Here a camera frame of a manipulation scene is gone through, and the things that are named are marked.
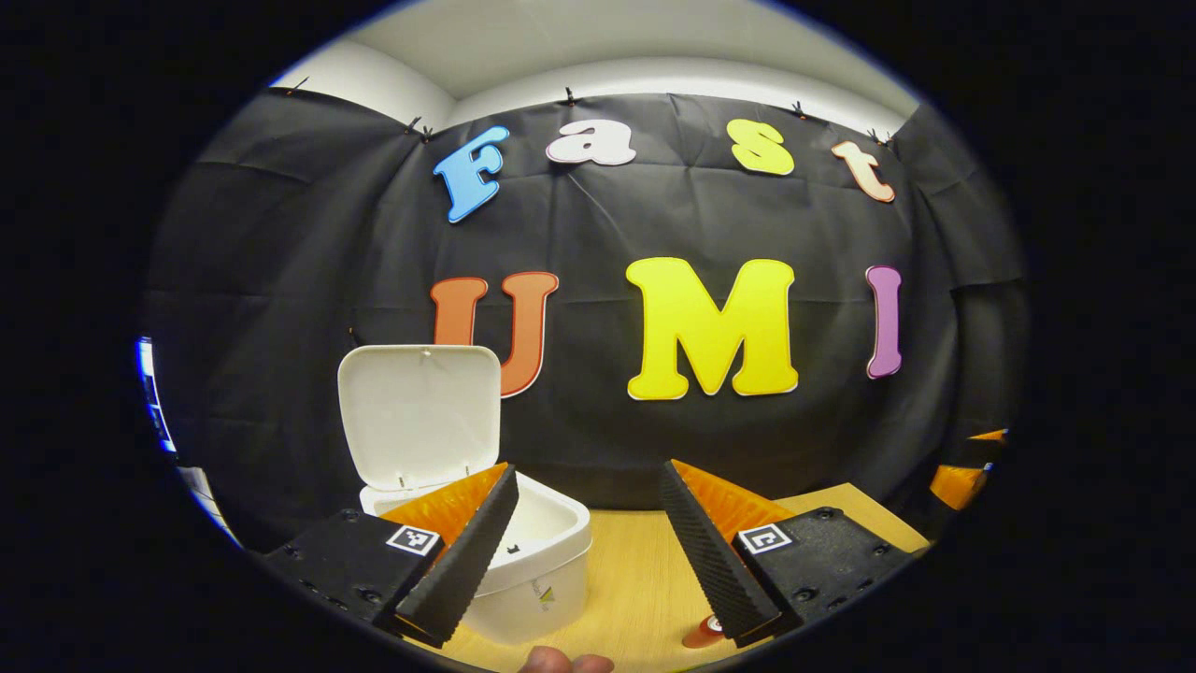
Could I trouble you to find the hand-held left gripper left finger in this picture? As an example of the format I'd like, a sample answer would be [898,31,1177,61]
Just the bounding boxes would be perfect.
[262,463,520,649]

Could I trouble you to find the white desktop garbage bin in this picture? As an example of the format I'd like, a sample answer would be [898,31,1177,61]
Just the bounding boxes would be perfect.
[336,344,594,646]

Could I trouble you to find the red pop can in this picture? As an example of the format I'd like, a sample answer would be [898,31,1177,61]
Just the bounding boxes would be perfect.
[680,612,728,651]

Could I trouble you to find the white side table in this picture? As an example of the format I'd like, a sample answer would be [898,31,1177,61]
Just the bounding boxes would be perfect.
[178,465,230,538]

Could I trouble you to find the wooden desktop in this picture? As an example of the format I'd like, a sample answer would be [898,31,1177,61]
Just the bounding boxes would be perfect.
[411,481,935,673]

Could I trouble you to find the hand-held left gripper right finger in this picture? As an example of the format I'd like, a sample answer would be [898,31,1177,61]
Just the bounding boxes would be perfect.
[659,458,918,650]

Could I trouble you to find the computer monitor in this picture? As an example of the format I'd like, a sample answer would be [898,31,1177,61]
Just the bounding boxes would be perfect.
[136,336,178,454]

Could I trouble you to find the black backdrop cloth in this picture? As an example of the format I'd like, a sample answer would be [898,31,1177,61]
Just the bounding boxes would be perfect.
[140,89,1029,552]

